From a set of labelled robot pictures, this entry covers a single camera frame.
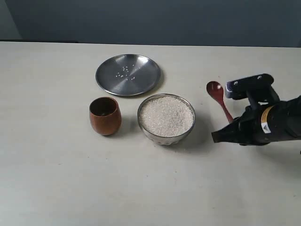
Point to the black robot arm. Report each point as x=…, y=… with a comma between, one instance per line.
x=284, y=120

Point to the glass bowl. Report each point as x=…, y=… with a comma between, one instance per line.
x=165, y=140

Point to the round steel plate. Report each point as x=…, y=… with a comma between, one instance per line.
x=147, y=75

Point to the brown wooden cup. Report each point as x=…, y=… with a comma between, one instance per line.
x=105, y=116

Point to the dark red wooden spoon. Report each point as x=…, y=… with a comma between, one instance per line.
x=215, y=90

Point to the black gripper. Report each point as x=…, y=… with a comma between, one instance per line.
x=248, y=131

